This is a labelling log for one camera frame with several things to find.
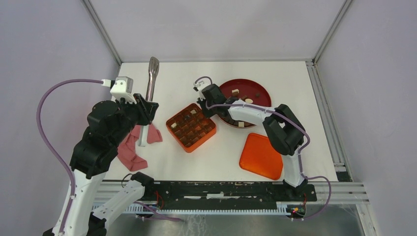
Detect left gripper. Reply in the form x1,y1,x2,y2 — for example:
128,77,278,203
111,91,159,145

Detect orange chocolate box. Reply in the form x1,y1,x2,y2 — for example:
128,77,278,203
166,103,217,153

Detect metal serving tongs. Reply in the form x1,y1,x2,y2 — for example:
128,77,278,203
137,57,160,147

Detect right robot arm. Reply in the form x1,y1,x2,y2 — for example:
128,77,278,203
194,83,311,201

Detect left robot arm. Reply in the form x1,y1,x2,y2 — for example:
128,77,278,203
43,93,159,236

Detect red round tray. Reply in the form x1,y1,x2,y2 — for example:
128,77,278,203
217,78,272,129

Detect pink cloth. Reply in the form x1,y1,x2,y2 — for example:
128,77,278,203
118,124,163,172

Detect orange box lid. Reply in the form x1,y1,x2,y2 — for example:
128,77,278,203
239,133,283,180

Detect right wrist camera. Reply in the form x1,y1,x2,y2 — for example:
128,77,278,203
193,81,207,91

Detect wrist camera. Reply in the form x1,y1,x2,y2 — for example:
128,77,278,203
193,81,207,91
110,76,136,104

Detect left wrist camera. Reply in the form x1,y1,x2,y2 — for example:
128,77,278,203
110,76,136,104

